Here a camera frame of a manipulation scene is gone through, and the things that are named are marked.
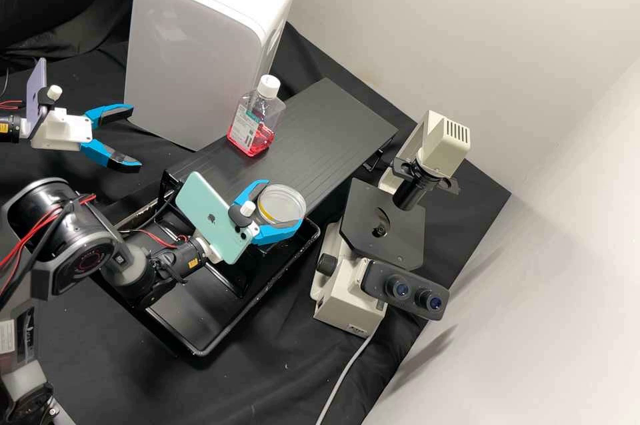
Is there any black tray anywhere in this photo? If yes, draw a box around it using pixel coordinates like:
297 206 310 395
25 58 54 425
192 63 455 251
112 193 323 358

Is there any wrist camera phone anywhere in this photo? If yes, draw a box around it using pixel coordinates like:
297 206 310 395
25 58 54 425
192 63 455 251
25 57 64 139
175 171 262 266

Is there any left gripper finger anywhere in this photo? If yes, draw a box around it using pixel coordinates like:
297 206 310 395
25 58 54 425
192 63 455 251
83 103 135 127
79 138 143 175

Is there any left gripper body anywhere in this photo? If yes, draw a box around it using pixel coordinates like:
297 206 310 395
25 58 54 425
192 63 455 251
29 107 96 152

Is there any right wrist camera phone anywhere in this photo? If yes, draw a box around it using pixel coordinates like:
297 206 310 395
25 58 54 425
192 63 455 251
175 171 262 266

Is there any cream microscope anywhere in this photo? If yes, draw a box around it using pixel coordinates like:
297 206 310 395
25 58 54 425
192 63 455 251
310 109 473 342

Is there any red liquid bottle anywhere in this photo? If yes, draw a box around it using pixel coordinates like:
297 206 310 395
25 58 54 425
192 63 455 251
226 74 287 159

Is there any black platform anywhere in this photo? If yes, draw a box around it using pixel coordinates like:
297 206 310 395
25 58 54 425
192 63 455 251
160 78 400 234

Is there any white box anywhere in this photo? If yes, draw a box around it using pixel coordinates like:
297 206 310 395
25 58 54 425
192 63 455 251
123 0 297 152

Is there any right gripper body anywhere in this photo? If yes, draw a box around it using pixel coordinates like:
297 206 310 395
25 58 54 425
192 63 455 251
197 236 224 265

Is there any petri dish lid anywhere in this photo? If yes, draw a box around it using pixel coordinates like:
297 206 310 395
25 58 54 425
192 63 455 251
257 183 307 226

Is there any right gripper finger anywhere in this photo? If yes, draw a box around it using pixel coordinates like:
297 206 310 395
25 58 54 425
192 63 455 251
249 216 304 246
231 179 271 205

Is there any grey cable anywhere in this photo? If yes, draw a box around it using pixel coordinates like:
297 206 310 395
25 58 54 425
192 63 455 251
313 330 377 425

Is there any left wrist camera phone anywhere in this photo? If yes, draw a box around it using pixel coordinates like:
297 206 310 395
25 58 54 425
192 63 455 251
25 57 64 139

